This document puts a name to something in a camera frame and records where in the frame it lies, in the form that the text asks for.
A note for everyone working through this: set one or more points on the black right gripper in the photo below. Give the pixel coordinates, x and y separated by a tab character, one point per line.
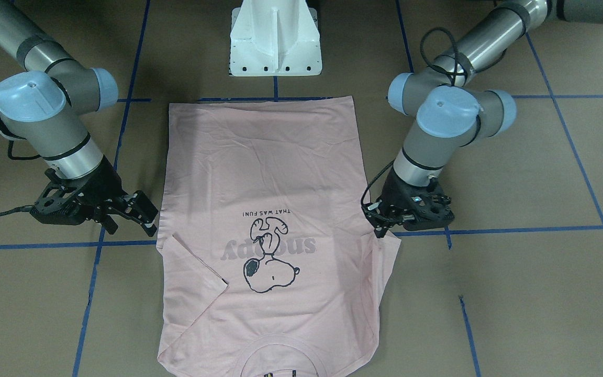
101	183

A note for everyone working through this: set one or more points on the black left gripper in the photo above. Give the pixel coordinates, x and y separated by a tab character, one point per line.
396	189

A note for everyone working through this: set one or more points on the pink Snoopy t-shirt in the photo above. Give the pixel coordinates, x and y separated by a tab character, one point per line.
269	265

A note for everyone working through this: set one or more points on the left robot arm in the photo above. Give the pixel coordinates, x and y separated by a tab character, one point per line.
447	116

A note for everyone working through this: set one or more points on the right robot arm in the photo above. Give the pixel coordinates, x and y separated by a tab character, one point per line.
43	105

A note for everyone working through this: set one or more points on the white pedestal column with base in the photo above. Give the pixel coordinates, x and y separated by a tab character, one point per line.
275	38

